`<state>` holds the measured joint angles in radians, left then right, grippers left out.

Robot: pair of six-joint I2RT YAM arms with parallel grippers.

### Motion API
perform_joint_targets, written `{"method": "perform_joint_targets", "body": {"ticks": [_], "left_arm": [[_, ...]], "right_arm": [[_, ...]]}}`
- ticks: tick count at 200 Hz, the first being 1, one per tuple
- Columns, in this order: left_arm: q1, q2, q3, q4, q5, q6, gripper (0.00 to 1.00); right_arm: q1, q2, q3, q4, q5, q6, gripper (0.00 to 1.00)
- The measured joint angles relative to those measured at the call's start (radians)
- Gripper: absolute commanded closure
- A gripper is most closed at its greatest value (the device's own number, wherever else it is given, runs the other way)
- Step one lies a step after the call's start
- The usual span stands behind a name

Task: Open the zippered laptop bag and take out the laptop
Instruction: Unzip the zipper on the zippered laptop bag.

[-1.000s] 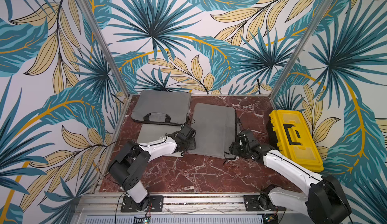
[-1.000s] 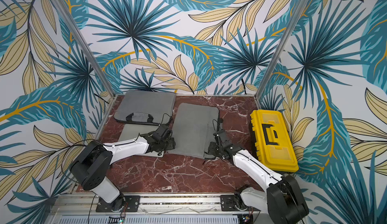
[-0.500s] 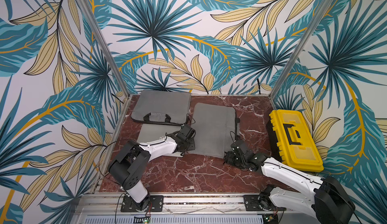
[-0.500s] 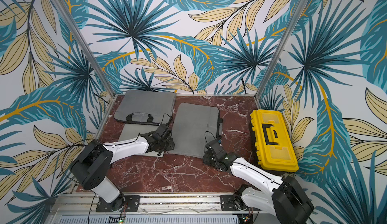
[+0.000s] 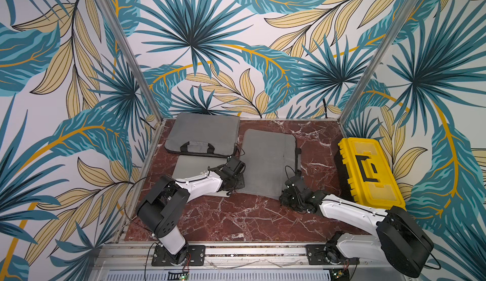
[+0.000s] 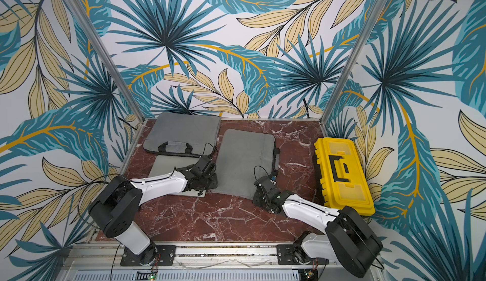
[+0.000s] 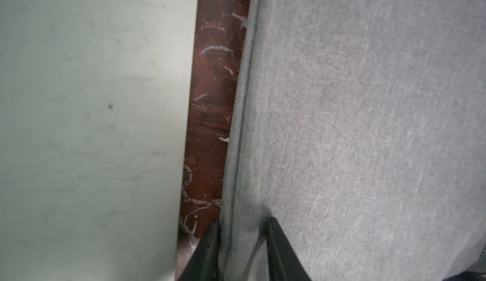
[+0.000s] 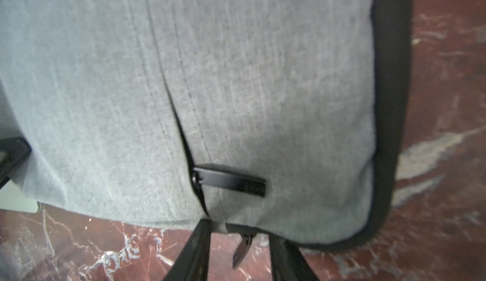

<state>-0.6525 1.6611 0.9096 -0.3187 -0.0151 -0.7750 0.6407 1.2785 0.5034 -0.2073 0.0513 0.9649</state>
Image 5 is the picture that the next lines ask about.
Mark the yellow black toolbox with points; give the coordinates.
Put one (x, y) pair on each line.
(365, 175)

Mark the aluminium corner post left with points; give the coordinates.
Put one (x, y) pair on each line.
(121, 39)

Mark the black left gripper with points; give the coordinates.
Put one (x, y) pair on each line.
(242, 182)

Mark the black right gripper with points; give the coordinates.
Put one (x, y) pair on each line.
(293, 188)

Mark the aluminium corner post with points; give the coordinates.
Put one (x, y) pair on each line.
(394, 29)
(121, 39)

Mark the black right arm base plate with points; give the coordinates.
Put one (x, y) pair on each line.
(327, 254)

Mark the grey zippered laptop bag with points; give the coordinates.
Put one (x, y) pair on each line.
(203, 135)

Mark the aluminium corner post right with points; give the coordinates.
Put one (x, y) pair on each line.
(394, 29)

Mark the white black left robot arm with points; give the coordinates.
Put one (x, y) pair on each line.
(164, 204)

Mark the silver apple laptop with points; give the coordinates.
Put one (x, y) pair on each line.
(193, 174)

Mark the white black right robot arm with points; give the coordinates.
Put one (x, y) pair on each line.
(391, 236)

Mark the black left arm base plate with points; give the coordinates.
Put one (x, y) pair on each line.
(192, 255)

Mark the aluminium front rail frame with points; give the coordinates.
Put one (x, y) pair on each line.
(233, 261)

